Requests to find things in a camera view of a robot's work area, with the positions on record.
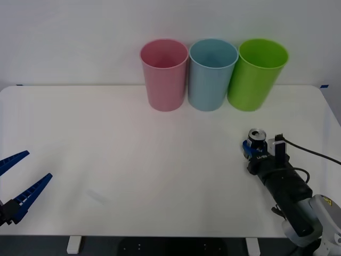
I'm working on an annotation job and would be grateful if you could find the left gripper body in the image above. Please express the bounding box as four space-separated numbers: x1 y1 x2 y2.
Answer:
0 200 13 228

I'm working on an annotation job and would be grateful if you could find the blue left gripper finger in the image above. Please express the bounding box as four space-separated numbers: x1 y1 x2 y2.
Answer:
5 173 53 225
0 150 30 177

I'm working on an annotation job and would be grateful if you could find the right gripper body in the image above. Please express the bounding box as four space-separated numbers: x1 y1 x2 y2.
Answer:
246 151 291 176

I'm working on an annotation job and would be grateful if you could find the dark blue drink can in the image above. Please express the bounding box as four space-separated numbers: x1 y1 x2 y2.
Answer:
247 128 268 153

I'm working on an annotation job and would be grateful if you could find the green plastic waste bin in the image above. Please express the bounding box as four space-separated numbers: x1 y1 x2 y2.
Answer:
226 38 290 113

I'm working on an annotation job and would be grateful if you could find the white table leg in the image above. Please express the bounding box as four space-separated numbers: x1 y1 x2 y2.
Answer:
245 237 261 256
66 236 82 254

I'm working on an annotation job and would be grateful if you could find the pale blue plastic waste bin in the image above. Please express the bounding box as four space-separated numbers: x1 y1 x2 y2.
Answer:
188 38 239 112

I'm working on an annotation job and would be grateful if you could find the pink plastic waste bin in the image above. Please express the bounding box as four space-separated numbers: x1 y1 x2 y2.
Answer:
139 38 190 112

